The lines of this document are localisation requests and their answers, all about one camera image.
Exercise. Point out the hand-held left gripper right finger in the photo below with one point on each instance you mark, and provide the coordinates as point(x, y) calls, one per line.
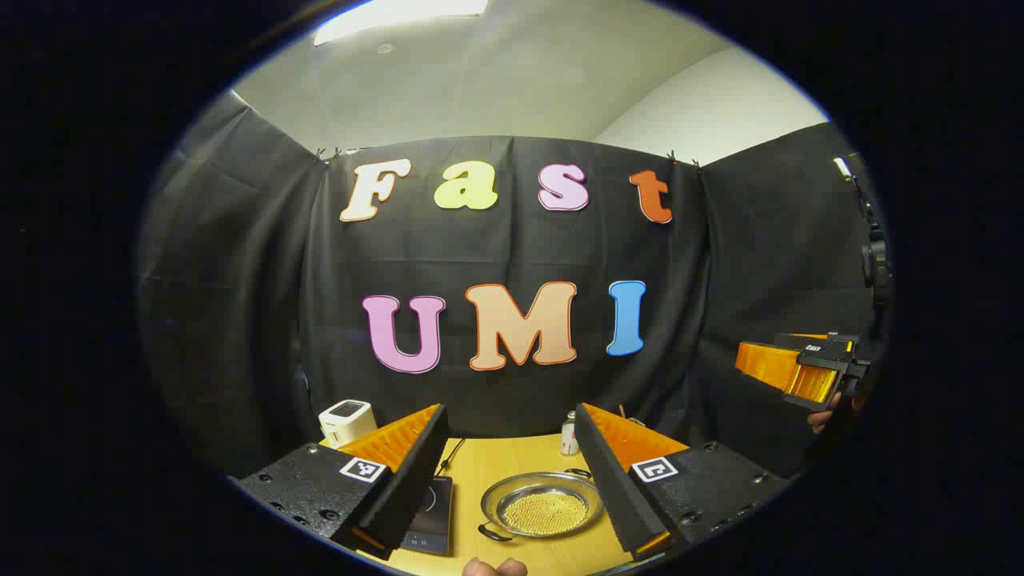
point(608, 480)

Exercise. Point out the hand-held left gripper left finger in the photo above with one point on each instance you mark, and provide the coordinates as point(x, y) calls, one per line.
point(416, 468)

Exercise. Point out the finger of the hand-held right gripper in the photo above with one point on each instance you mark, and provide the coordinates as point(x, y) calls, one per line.
point(768, 364)
point(812, 386)

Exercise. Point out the black induction cooktop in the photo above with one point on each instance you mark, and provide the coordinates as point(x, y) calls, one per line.
point(434, 512)

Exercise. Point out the steel pot with beans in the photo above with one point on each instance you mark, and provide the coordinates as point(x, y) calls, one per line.
point(544, 510)

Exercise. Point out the clear plastic bottle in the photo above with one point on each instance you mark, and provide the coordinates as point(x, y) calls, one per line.
point(569, 436)

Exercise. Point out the white toaster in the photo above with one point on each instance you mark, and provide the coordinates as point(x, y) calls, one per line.
point(346, 420)

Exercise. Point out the black tripod stand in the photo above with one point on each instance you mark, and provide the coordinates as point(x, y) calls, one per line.
point(876, 268)

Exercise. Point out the black backdrop cloth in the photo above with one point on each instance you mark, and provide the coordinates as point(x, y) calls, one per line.
point(520, 248)

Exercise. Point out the ceiling light panel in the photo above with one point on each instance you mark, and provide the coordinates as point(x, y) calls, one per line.
point(396, 18)

